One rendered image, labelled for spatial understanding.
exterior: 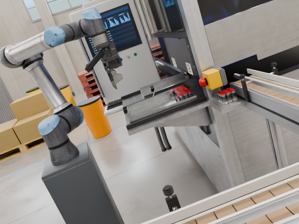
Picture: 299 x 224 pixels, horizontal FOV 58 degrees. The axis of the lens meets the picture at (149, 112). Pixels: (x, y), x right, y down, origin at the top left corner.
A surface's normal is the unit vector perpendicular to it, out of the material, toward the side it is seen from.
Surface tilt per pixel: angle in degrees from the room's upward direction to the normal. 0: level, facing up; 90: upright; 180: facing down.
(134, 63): 90
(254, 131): 90
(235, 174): 90
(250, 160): 90
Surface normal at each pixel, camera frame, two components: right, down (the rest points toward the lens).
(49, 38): -0.40, 0.42
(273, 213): -0.32, -0.90
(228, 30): 0.14, 0.27
